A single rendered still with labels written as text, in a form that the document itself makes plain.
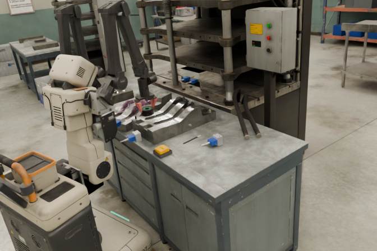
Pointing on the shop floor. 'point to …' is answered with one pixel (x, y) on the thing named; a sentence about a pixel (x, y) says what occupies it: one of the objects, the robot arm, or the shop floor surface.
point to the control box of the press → (271, 49)
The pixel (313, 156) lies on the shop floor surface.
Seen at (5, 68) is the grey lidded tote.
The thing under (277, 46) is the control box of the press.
